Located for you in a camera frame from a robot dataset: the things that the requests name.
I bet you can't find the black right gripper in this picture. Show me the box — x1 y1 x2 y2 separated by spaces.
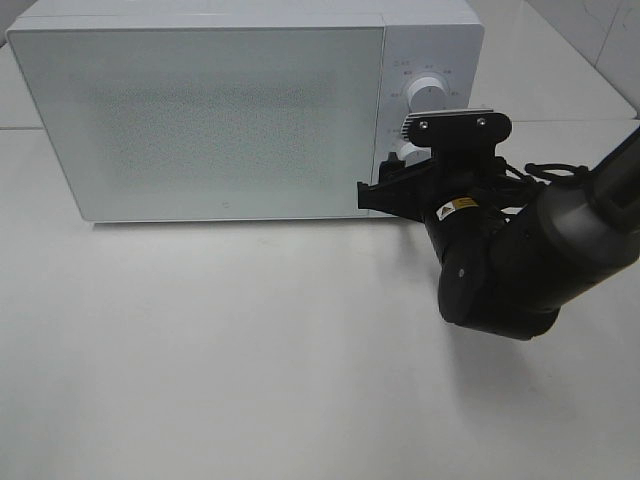
356 150 505 232

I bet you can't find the white microwave knob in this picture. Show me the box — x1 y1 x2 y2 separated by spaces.
397 143 430 166
406 73 449 113

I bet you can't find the white microwave door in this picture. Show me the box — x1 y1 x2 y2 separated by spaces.
10 28 383 222

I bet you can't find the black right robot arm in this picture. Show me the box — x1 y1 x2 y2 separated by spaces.
357 110 639 340

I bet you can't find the white microwave oven body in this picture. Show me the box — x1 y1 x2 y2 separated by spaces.
5 0 486 225

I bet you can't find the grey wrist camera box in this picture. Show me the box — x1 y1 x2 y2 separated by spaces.
400 109 512 149

